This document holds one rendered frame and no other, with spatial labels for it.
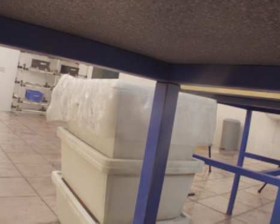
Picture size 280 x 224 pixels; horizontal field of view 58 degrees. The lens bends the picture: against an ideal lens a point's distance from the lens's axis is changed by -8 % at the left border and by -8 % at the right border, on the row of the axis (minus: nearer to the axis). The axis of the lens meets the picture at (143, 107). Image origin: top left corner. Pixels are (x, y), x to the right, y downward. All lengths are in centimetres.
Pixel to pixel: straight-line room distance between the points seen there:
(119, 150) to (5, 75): 535
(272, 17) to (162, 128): 39
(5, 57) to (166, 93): 561
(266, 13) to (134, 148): 68
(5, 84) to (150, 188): 560
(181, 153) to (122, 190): 26
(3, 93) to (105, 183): 535
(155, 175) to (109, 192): 28
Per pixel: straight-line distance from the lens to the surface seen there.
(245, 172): 117
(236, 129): 532
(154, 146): 59
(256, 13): 25
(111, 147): 83
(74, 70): 593
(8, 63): 608
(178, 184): 99
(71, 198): 107
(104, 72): 154
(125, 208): 91
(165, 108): 58
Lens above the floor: 63
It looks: 1 degrees down
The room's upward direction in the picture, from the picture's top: 9 degrees clockwise
